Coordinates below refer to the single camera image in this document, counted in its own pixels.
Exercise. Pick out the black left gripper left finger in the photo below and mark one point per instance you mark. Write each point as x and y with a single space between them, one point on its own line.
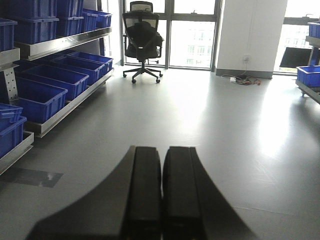
126 205

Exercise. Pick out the black monitor panel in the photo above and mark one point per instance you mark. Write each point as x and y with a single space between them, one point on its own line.
295 57

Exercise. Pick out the blue crate far right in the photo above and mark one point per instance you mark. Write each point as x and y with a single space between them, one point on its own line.
309 75

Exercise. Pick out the steel rack with crates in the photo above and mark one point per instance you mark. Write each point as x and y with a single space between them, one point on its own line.
42 77

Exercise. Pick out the black mesh office chair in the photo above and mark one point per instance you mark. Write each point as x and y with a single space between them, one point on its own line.
142 40

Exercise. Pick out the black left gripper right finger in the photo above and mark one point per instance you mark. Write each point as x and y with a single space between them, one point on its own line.
193 207

